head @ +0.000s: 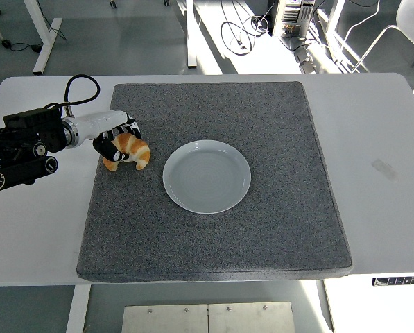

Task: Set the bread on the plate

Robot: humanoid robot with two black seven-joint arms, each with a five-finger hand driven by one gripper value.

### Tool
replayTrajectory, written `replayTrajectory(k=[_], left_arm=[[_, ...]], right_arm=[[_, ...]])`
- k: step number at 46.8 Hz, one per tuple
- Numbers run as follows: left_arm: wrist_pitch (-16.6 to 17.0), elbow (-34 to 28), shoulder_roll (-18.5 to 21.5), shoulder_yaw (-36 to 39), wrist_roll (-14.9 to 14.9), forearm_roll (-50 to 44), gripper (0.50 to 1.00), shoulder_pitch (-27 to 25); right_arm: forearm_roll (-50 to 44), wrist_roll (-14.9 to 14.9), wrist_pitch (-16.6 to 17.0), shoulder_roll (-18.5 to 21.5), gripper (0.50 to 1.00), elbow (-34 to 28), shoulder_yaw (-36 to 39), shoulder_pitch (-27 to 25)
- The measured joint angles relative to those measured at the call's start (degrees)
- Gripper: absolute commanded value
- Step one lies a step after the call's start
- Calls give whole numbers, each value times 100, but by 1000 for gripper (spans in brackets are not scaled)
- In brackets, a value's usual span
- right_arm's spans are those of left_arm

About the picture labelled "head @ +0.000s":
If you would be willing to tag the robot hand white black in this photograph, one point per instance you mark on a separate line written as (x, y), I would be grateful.
(99, 123)

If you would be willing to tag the croissant bread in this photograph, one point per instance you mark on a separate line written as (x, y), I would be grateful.
(137, 149)

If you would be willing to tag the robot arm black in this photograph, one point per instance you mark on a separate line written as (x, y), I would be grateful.
(26, 128)

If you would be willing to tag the white round plate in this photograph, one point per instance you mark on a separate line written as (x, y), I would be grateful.
(206, 180)

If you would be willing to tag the grey metal plate with screws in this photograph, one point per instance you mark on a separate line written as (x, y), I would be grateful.
(206, 317)

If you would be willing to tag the white desk leg with foot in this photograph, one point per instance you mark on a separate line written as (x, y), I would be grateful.
(47, 45)

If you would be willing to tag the white slim desk leg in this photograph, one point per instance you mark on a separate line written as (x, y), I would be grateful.
(191, 34)

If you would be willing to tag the grey speckled mat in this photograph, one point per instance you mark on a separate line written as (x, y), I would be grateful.
(227, 243)

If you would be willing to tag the white table leg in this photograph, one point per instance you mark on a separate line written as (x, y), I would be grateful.
(77, 308)

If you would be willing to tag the computer tower case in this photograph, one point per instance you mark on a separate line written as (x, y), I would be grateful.
(293, 14)

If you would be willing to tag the clear tape piece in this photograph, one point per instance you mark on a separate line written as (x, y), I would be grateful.
(385, 170)

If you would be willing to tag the black table control panel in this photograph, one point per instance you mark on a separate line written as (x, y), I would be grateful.
(401, 281)

